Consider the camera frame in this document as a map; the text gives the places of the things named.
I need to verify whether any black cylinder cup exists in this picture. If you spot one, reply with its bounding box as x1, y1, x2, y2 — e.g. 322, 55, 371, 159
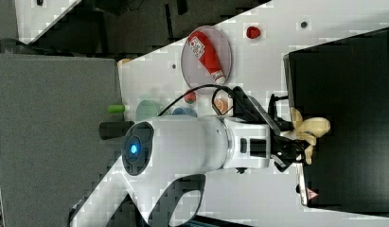
98, 121, 133, 140

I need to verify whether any grey round plate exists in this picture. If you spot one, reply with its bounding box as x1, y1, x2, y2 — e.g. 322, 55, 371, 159
181, 26, 233, 88

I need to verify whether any red toy strawberry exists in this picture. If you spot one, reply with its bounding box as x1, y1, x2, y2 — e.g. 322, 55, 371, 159
184, 92, 197, 104

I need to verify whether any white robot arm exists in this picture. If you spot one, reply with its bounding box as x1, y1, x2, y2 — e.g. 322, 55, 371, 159
69, 115, 308, 227

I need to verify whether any black oven door handle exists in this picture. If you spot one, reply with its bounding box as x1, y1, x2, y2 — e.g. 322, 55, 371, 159
268, 94, 289, 119

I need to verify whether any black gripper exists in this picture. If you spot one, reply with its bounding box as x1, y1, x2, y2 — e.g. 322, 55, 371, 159
271, 117, 309, 172

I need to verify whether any red toy raspberry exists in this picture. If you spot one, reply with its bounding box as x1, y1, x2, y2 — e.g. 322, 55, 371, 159
246, 26, 261, 40

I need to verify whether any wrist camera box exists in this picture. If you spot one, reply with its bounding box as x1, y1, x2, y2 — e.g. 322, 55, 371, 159
234, 86, 281, 135

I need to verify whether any peeled toy banana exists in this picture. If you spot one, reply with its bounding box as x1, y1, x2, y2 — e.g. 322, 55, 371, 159
290, 107, 331, 165

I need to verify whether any orange slice toy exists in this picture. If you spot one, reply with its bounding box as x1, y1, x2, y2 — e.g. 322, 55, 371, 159
214, 98, 228, 114

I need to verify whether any red ketchup bottle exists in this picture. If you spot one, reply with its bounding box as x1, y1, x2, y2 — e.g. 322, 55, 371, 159
188, 31, 226, 85

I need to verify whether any blue cup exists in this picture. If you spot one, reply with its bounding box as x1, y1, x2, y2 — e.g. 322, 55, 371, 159
172, 107, 197, 117

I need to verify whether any black toaster oven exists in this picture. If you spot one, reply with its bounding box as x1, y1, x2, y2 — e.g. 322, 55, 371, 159
284, 27, 389, 218

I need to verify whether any green marker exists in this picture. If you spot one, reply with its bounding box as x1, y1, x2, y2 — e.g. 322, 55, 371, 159
107, 105, 126, 114

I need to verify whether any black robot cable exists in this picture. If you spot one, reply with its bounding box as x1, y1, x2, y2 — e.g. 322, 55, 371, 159
157, 83, 247, 122

